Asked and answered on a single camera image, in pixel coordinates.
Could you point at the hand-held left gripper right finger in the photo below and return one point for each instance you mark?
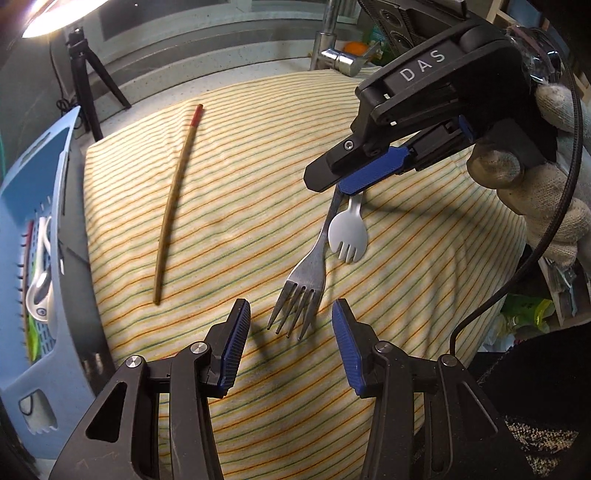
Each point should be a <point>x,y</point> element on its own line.
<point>348,346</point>

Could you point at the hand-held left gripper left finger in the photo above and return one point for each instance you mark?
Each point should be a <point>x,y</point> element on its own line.
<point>235,341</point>

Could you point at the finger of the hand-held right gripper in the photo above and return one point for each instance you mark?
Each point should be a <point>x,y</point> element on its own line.
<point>369,173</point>
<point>332,166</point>

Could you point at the white plastic spork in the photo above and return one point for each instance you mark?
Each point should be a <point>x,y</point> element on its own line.
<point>346,230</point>

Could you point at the metal fork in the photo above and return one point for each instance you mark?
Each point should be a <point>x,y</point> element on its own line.
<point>307,272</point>

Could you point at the red-tipped wooden chopstick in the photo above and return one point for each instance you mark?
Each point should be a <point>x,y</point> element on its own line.
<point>29,240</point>
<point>173,203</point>

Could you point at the green plastic utensil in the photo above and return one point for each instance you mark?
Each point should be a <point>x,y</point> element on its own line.
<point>33,337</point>

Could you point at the blue plastic drain basket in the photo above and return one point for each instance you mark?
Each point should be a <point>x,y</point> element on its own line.
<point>14,194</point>

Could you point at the person's right hand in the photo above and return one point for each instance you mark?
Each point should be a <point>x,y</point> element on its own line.
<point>545,194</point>

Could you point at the green packet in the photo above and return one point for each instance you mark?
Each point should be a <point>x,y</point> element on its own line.
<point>379,50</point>

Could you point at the orange fruit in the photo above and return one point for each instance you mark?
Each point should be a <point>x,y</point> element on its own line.
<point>355,47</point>

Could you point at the striped cloth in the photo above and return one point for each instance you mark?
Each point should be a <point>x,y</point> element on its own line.
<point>240,184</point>

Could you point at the chrome faucet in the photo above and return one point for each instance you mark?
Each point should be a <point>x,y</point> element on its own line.
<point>330,27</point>

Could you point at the green plastic bag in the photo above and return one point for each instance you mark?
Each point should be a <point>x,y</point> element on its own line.
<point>531,311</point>

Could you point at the dark cloth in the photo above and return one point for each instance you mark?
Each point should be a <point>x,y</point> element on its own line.
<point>545,392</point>

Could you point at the black tripod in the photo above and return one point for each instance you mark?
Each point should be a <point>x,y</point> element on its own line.
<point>85,92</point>

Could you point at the bright lamp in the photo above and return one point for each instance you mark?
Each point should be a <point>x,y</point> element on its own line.
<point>51,18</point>

